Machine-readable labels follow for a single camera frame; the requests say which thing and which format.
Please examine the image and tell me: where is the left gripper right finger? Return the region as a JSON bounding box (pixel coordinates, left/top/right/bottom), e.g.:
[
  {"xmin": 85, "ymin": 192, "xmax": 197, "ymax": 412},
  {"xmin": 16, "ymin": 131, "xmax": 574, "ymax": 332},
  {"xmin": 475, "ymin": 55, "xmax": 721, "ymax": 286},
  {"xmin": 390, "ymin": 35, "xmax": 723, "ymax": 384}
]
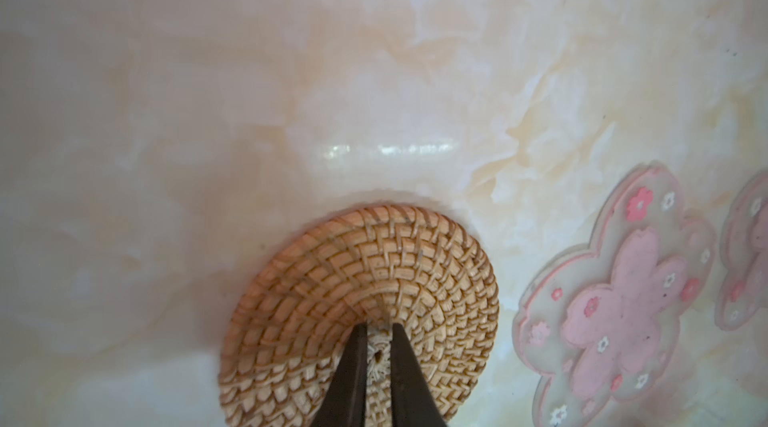
[{"xmin": 390, "ymin": 323, "xmax": 447, "ymax": 427}]

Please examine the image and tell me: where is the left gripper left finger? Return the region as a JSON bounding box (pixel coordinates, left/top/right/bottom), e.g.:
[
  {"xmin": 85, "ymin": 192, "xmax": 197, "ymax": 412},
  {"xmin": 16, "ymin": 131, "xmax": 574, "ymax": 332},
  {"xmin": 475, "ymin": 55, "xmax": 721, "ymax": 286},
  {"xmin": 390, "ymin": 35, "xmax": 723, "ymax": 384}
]
[{"xmin": 311, "ymin": 323, "xmax": 368, "ymax": 427}]

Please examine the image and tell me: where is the woven rattan round coaster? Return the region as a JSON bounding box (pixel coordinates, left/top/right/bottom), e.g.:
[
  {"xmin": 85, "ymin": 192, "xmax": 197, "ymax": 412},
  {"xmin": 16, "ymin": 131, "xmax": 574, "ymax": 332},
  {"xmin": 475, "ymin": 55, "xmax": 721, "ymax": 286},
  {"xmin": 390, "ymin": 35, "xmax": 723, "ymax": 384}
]
[{"xmin": 218, "ymin": 204, "xmax": 499, "ymax": 426}]

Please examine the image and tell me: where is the pink flower coaster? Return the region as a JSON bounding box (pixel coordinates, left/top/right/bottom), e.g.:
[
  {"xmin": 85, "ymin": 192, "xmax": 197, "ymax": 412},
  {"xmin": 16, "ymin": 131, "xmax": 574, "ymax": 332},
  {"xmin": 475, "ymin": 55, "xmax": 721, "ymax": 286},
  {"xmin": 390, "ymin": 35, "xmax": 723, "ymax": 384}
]
[
  {"xmin": 512, "ymin": 162, "xmax": 717, "ymax": 426},
  {"xmin": 715, "ymin": 169, "xmax": 767, "ymax": 331}
]

